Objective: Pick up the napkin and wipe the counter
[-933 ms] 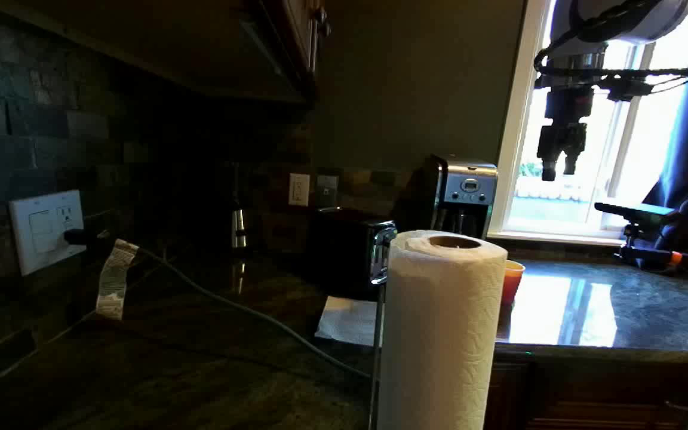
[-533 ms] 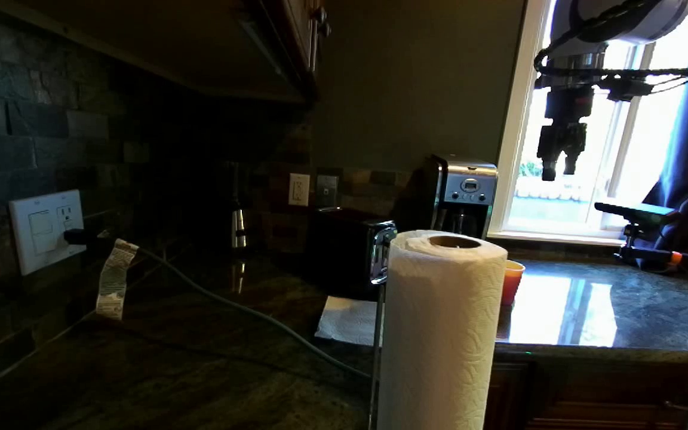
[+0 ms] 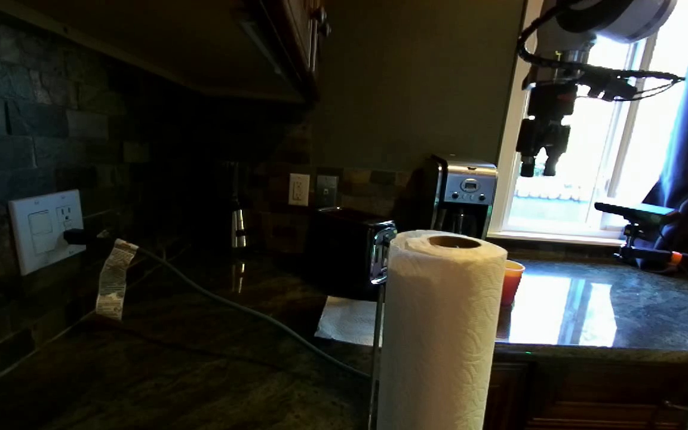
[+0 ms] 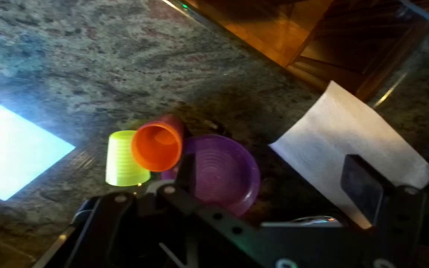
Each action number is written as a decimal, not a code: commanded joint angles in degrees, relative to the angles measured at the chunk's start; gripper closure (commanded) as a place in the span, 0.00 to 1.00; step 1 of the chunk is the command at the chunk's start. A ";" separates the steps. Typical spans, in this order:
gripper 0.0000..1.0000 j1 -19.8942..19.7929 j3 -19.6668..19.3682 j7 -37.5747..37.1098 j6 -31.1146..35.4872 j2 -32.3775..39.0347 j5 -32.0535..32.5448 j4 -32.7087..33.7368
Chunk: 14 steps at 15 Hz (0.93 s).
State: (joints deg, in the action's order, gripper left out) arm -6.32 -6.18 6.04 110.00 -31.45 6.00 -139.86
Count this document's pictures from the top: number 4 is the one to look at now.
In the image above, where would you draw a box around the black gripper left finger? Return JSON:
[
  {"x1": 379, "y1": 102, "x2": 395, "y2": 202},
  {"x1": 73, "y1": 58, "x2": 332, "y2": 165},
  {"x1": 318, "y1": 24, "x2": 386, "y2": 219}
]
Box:
[{"x1": 175, "y1": 153, "x2": 197, "y2": 193}]

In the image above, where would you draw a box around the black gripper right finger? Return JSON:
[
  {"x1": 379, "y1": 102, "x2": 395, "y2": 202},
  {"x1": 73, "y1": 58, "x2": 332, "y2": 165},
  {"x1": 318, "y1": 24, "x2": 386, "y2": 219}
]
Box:
[{"x1": 340, "y1": 153, "x2": 386, "y2": 228}]

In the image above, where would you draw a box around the purple plastic bowl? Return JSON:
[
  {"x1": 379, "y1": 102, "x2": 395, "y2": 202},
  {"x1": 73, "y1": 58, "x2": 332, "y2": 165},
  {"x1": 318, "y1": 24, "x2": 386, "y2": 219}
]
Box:
[{"x1": 161, "y1": 132, "x2": 262, "y2": 217}]

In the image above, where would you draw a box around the orange plastic cup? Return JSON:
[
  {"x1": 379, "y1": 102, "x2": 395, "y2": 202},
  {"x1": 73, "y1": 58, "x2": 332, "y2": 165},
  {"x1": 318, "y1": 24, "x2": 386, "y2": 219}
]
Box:
[{"x1": 130, "y1": 114, "x2": 187, "y2": 174}]

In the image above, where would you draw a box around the yellow-green ribbed plastic cup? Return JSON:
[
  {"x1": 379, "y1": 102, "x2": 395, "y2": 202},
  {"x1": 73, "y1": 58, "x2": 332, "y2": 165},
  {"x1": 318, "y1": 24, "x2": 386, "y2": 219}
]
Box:
[{"x1": 105, "y1": 129, "x2": 152, "y2": 189}]

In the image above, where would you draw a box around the wooden lower cabinet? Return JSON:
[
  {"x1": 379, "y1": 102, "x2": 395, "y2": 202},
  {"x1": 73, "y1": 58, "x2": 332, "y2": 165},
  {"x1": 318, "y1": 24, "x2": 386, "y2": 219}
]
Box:
[{"x1": 175, "y1": 0, "x2": 429, "y2": 101}]

